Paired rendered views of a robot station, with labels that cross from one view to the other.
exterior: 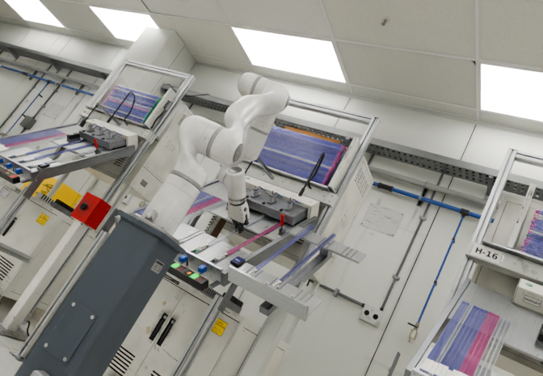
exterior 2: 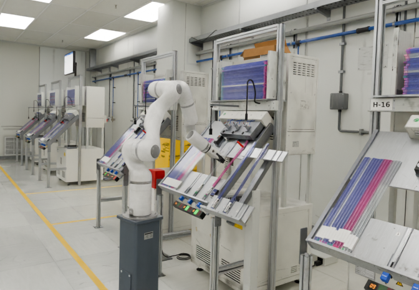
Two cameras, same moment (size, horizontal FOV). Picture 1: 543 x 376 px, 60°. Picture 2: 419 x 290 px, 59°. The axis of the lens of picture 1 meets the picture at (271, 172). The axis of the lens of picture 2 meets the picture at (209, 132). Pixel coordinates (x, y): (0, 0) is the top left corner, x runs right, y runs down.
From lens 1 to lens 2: 1.10 m
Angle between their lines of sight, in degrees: 29
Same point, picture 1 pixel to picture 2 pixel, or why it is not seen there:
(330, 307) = (362, 144)
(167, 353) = (223, 247)
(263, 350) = (249, 241)
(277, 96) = (168, 93)
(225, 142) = (142, 153)
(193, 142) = (131, 159)
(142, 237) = (130, 226)
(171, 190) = (132, 193)
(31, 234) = not seen: hidden behind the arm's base
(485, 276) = (399, 115)
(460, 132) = not seen: outside the picture
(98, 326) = (133, 279)
